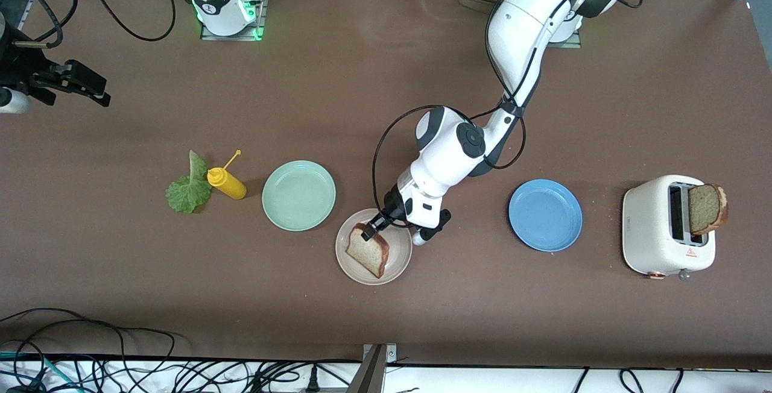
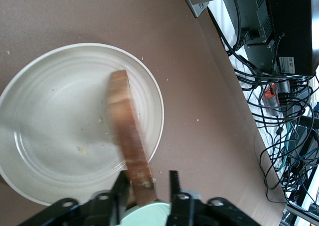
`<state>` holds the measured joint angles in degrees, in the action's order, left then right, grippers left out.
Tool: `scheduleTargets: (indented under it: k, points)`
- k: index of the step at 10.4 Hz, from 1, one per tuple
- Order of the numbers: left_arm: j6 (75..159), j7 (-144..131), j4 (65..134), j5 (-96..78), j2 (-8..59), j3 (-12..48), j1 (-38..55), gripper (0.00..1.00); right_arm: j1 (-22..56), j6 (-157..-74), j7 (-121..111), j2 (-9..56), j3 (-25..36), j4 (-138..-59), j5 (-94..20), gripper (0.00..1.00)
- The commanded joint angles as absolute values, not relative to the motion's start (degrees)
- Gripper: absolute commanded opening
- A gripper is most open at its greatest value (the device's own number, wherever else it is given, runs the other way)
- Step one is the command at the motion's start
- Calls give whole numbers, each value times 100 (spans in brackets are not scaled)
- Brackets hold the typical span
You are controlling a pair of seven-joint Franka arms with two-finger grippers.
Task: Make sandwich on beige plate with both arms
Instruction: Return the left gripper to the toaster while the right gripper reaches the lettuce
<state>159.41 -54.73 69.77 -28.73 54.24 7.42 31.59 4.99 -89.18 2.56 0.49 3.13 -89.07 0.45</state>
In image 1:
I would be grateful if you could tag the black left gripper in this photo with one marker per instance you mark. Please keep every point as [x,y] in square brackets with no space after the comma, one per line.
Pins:
[394,203]

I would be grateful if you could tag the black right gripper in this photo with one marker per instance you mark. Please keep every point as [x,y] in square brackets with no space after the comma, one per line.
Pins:
[23,67]

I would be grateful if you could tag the brown bread slice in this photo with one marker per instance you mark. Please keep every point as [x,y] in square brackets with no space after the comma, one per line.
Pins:
[365,255]
[705,209]

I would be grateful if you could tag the yellow mustard squeeze bottle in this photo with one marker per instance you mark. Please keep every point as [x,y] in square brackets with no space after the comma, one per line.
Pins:
[228,183]

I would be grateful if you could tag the green lettuce leaf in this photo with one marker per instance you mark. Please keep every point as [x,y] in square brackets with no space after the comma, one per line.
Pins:
[188,194]

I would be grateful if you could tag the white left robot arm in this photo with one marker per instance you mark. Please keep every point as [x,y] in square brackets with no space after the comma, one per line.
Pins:
[525,19]

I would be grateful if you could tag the beige plate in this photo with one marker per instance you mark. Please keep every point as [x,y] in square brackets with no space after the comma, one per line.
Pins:
[397,267]

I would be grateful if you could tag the mint green plate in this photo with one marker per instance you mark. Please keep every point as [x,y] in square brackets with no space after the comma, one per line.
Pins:
[298,195]

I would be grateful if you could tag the blue plate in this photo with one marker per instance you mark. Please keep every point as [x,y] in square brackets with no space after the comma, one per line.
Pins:
[546,215]

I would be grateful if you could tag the black power plug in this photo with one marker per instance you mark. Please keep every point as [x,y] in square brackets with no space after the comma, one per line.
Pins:
[312,381]

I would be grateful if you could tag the white two-slot toaster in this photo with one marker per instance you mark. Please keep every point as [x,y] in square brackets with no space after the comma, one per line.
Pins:
[648,230]

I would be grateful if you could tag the grey metal table bracket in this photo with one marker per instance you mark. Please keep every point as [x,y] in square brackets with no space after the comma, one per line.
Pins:
[374,369]

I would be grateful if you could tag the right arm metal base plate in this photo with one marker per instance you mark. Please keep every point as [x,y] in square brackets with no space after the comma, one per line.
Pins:
[260,19]

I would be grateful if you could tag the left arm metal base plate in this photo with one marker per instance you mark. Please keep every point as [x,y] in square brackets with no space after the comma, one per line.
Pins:
[570,41]

